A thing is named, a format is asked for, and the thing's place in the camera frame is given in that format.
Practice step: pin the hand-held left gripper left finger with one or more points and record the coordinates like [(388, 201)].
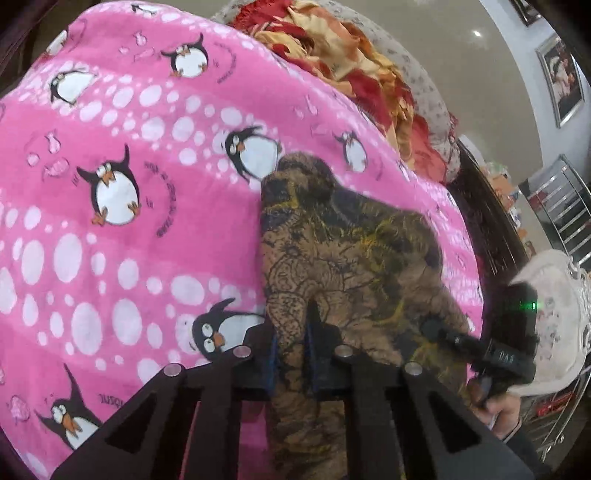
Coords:
[(258, 367)]

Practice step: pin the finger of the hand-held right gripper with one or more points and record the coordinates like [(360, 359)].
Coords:
[(450, 341)]

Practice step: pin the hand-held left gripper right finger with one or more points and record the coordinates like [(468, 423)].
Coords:
[(314, 360)]

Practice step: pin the brown patterned cloth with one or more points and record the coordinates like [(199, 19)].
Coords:
[(360, 258)]

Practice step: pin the person's right hand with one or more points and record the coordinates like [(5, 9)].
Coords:
[(505, 413)]

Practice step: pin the white ornate chair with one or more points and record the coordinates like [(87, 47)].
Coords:
[(558, 323)]

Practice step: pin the silver metal rack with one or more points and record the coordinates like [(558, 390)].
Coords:
[(568, 217)]

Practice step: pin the grey patterned pillow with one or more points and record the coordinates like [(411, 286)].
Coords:
[(415, 92)]

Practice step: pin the pink penguin blanket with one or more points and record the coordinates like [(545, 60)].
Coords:
[(138, 138)]

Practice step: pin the large silver framed picture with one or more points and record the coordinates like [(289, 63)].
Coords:
[(563, 78)]

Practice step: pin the red gold floral blanket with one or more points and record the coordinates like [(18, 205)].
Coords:
[(360, 60)]

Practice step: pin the small dark framed picture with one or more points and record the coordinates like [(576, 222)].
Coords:
[(526, 9)]

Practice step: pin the dark wooden bed frame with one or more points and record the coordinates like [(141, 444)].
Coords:
[(489, 217)]

